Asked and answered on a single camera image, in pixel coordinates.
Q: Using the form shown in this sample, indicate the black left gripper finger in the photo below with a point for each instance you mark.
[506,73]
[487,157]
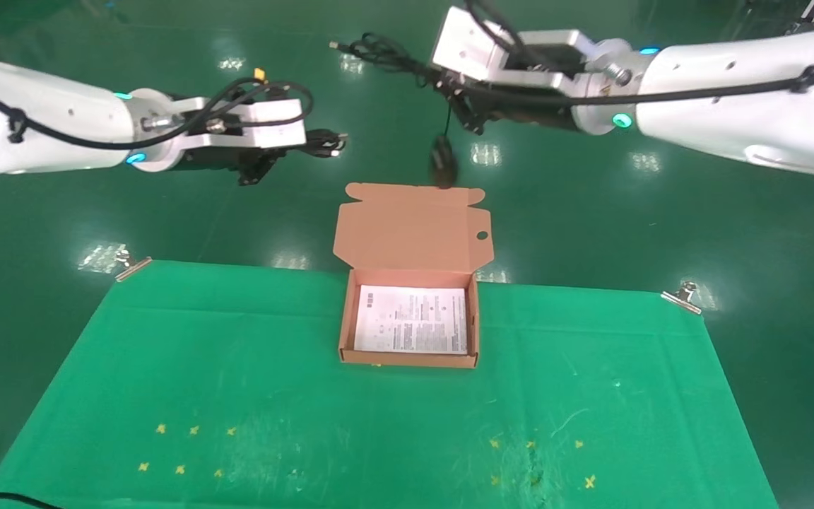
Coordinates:
[316,150]
[316,136]

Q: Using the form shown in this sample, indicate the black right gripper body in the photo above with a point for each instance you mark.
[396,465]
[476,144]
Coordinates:
[527,106]

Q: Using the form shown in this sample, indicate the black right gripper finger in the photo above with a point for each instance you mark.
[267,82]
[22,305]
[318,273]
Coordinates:
[474,121]
[449,81]

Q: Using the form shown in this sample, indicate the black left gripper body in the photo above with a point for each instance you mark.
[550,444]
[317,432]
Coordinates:
[230,161]

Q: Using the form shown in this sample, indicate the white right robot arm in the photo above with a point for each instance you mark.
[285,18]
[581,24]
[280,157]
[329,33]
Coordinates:
[746,92]

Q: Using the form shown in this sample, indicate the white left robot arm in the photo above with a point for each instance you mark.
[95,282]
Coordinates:
[46,120]

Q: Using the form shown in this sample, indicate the brown cardboard box with lid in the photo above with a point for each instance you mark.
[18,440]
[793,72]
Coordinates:
[413,240]

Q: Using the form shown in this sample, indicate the metal binder clip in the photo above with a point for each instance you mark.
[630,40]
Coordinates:
[133,266]
[684,297]

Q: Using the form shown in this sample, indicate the white printed instruction sheet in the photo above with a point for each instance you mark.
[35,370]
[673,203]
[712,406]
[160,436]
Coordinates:
[411,319]

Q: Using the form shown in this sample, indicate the green table cloth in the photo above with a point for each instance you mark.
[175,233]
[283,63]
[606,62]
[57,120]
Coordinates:
[393,410]

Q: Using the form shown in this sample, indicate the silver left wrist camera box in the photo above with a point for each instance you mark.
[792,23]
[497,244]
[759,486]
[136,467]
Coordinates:
[258,124]

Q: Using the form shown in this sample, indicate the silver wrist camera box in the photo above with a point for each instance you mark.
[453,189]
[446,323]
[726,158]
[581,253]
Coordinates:
[492,49]
[258,124]

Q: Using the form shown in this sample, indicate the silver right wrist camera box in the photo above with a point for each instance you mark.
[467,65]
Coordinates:
[492,49]

